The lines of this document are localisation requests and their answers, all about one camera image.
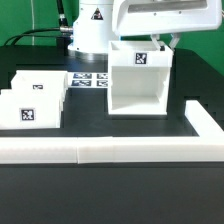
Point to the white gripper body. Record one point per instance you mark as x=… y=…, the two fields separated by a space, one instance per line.
x=149 y=17

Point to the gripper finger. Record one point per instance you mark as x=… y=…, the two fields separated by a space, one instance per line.
x=155 y=40
x=175 y=38

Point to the white drawer cabinet box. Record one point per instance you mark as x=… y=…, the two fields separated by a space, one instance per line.
x=138 y=77

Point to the white front drawer tray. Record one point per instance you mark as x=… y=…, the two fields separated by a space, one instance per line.
x=29 y=110

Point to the white drawer tray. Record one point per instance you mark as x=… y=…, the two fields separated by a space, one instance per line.
x=45 y=80
x=29 y=110

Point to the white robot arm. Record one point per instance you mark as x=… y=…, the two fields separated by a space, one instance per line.
x=101 y=21

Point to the white rear drawer tray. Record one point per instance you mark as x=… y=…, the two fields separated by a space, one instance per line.
x=45 y=80

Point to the fiducial marker sheet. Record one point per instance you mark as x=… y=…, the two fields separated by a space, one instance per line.
x=87 y=80

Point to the white L-shaped fence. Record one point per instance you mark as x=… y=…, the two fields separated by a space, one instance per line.
x=206 y=146

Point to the black cable connector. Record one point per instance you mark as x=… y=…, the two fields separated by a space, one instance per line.
x=63 y=23

